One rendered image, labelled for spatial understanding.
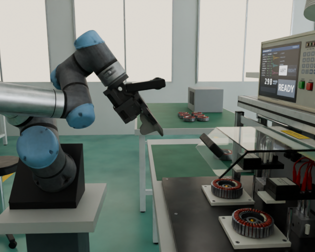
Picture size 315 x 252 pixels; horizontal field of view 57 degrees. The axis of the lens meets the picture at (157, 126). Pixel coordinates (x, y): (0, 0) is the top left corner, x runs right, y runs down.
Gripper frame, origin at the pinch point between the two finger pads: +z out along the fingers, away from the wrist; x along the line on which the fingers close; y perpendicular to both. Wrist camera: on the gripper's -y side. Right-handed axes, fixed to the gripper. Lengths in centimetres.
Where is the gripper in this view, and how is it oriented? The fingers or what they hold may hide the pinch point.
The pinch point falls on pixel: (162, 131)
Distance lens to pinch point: 88.2
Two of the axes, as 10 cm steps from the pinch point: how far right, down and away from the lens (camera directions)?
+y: -8.1, 5.8, 0.5
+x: 0.7, 1.9, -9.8
